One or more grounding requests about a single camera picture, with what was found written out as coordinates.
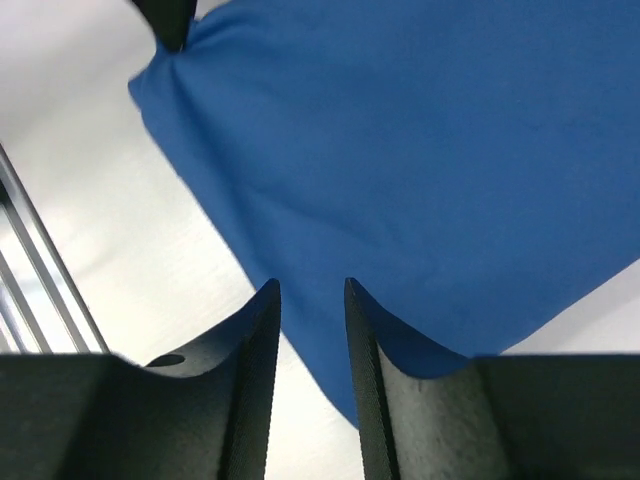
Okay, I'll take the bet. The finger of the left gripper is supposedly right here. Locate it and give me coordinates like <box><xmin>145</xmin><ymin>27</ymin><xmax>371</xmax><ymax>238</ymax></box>
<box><xmin>131</xmin><ymin>0</ymin><xmax>198</xmax><ymax>53</ymax></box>

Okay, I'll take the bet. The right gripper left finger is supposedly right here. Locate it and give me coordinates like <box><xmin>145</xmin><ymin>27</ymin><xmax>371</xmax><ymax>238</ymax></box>
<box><xmin>1</xmin><ymin>280</ymin><xmax>281</xmax><ymax>479</ymax></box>

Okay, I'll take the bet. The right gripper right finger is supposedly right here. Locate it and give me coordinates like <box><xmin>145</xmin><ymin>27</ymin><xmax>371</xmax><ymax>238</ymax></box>
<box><xmin>344</xmin><ymin>279</ymin><xmax>639</xmax><ymax>479</ymax></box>

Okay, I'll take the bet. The blue surgical drape cloth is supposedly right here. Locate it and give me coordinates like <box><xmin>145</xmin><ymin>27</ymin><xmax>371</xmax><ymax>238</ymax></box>
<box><xmin>129</xmin><ymin>1</ymin><xmax>639</xmax><ymax>422</ymax></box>

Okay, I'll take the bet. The aluminium front rail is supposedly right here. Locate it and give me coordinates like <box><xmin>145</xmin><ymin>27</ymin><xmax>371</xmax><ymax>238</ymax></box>
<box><xmin>1</xmin><ymin>152</ymin><xmax>109</xmax><ymax>354</ymax></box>

